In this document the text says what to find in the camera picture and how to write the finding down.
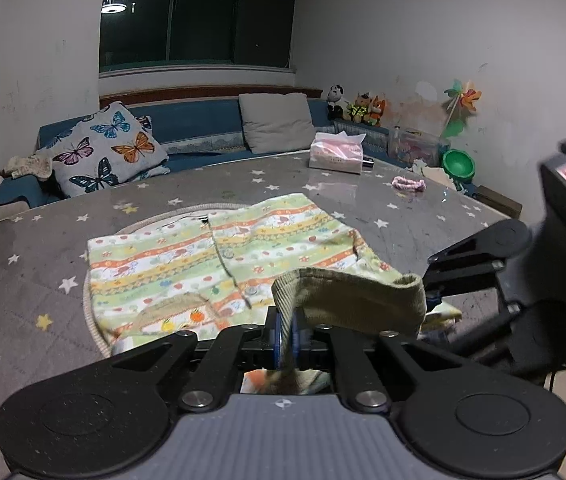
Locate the patterned green baby jacket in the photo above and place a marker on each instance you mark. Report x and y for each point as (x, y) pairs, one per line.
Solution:
(173, 260)

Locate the butterfly printed pillow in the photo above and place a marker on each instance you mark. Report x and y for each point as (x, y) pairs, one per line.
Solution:
(108, 150)

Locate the green plastic bowl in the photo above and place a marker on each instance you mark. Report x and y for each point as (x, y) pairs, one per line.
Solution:
(458, 165)

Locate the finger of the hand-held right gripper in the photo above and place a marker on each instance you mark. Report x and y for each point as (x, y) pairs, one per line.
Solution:
(463, 252)
(488, 325)

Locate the grey star printed tablecloth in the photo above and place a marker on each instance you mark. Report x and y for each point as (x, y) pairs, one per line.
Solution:
(23, 270)

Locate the plush toy in yellow vest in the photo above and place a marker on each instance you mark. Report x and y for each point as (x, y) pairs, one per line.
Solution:
(359, 109)

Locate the panda plush toy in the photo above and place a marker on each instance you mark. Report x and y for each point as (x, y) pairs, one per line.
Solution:
(335, 100)

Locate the colourful pinwheel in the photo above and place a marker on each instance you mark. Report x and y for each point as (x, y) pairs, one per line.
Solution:
(463, 100)

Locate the pink hair scrunchie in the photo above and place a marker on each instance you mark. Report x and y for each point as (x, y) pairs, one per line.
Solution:
(409, 184)

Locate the plain grey pillow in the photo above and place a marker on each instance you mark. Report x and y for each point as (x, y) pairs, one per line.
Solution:
(275, 122)

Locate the blue sofa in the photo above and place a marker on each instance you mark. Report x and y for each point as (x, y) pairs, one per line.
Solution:
(198, 120)

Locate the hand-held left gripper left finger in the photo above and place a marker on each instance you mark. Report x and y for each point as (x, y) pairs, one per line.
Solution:
(277, 342)

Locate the brown box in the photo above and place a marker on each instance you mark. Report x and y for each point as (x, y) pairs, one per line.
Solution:
(500, 201)

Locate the clear plastic storage box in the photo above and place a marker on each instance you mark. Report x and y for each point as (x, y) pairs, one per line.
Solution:
(415, 147)

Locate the orange fox plush toy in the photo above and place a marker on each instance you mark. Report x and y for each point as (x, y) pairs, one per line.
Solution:
(378, 110)

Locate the pink tissue pack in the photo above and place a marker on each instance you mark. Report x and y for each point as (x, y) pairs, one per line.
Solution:
(335, 152)

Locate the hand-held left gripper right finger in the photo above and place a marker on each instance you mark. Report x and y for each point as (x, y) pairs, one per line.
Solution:
(295, 337)

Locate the dark window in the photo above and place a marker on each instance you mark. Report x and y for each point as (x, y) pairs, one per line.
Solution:
(198, 15)

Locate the beige crumpled cloth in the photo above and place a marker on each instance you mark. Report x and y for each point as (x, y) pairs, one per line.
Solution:
(28, 165)

